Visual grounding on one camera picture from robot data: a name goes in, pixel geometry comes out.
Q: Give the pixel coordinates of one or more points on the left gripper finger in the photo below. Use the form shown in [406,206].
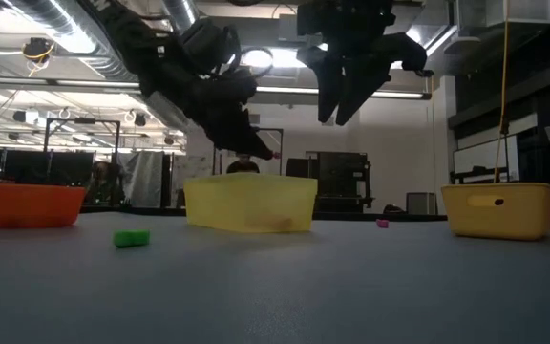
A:
[225,131]
[248,131]

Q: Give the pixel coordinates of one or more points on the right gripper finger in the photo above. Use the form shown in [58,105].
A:
[361,81]
[330,86]

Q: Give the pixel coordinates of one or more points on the pink skeleton figure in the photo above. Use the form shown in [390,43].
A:
[382,223]
[276,155]

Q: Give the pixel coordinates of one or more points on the green skeleton figure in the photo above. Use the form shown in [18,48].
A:
[132,238]

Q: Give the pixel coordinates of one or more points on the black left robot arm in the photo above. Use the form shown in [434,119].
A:
[127,33]

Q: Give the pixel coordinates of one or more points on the person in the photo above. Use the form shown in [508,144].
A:
[242,167]
[103,184]

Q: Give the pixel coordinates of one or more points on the ceiling light bar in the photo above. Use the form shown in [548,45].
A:
[65,83]
[399,94]

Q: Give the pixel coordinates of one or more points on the small black monitor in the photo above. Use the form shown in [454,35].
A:
[296,168]

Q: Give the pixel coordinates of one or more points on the translucent yellow rectangular bin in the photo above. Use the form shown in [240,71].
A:
[251,200]

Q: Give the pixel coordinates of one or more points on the grey plastic cover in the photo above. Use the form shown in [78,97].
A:
[143,177]

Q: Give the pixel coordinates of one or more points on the black equipment rack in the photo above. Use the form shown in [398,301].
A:
[342,181]

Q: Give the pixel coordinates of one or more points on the grey waste bin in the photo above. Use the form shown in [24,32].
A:
[420,204]

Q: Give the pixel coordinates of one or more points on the white board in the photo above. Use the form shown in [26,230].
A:
[480,155]

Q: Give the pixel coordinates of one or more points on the blue table mat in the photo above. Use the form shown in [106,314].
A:
[275,296]

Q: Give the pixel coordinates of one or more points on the dark monitor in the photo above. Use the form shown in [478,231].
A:
[50,167]

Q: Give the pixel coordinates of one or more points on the orange-yellow plastic basket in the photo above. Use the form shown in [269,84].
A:
[518,215]

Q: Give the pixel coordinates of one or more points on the red-orange round bowl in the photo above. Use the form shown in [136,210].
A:
[22,205]

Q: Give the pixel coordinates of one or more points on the silver ventilation duct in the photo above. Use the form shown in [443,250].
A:
[65,19]
[179,12]

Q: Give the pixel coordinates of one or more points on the white ceiling duct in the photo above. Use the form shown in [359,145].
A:
[518,12]

